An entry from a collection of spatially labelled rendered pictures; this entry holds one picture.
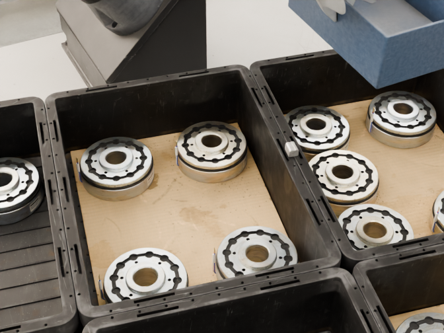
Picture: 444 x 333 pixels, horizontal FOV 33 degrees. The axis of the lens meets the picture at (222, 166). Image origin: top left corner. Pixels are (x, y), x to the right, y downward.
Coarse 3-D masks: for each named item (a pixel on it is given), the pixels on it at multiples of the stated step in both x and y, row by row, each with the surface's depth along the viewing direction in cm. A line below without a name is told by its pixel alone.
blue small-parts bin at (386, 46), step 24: (312, 0) 93; (360, 0) 100; (384, 0) 100; (408, 0) 99; (432, 0) 95; (312, 24) 95; (336, 24) 90; (360, 24) 85; (384, 24) 96; (408, 24) 96; (432, 24) 84; (336, 48) 91; (360, 48) 87; (384, 48) 82; (408, 48) 84; (432, 48) 86; (360, 72) 88; (384, 72) 85; (408, 72) 87
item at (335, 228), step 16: (256, 64) 113; (272, 64) 113; (288, 64) 113; (256, 80) 110; (272, 96) 107; (272, 112) 104; (288, 128) 102; (304, 160) 97; (304, 176) 95; (320, 192) 93; (320, 208) 91; (336, 224) 89; (336, 240) 87; (416, 240) 87; (432, 240) 87; (352, 256) 86; (368, 256) 86
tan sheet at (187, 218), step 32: (160, 160) 112; (160, 192) 107; (192, 192) 107; (224, 192) 107; (256, 192) 107; (96, 224) 103; (128, 224) 103; (160, 224) 103; (192, 224) 103; (224, 224) 103; (256, 224) 103; (96, 256) 98; (192, 256) 98; (96, 288) 95
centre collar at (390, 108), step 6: (390, 102) 116; (396, 102) 116; (402, 102) 116; (408, 102) 116; (390, 108) 115; (414, 108) 115; (390, 114) 114; (396, 114) 114; (402, 114) 114; (408, 114) 114; (414, 114) 114; (402, 120) 114; (408, 120) 114
